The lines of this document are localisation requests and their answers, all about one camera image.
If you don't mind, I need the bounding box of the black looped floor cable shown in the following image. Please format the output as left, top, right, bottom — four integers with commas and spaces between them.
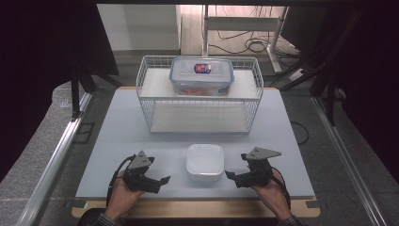
290, 121, 311, 146

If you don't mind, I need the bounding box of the black metal stand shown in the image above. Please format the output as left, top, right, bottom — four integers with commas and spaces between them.
70, 62, 123, 121
279, 8, 368, 126

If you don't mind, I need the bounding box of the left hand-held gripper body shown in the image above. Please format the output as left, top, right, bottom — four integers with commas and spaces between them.
121, 150, 162, 194

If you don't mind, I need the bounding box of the aluminium rail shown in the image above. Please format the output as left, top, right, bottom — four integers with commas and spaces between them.
311, 95, 389, 226
15, 92, 93, 226

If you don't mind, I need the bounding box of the white lidded plastic container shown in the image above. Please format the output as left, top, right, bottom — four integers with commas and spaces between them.
185, 143, 226, 183

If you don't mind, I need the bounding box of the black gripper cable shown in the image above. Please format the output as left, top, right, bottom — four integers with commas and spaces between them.
105, 153, 137, 208
271, 168, 292, 211

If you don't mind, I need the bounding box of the white cabinet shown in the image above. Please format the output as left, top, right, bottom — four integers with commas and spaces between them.
97, 4, 183, 53

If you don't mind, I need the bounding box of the person's right hand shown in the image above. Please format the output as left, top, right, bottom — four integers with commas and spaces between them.
250, 169, 294, 221

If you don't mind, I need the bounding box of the white power strip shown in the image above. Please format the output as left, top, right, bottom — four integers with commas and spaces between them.
288, 67, 307, 83

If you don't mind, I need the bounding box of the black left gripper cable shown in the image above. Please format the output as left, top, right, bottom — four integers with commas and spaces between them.
105, 153, 137, 208

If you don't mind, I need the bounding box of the white metal desk frame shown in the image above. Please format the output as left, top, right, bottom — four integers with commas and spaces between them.
201, 4, 290, 73

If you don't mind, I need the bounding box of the clear container with blue lid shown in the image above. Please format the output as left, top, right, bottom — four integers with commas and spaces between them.
168, 56, 235, 97

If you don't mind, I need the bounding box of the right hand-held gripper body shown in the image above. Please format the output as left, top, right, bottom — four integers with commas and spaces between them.
233, 146, 282, 189

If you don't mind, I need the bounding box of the person's left hand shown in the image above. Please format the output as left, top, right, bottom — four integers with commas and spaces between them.
104, 179, 146, 218

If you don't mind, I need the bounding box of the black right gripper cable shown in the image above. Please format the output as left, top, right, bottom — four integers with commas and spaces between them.
271, 168, 292, 211

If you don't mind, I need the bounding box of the white wire basket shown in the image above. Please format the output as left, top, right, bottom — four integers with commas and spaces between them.
136, 55, 264, 136

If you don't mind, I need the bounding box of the tangle of black floor cables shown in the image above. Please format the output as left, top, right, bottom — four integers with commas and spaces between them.
208, 29, 299, 56

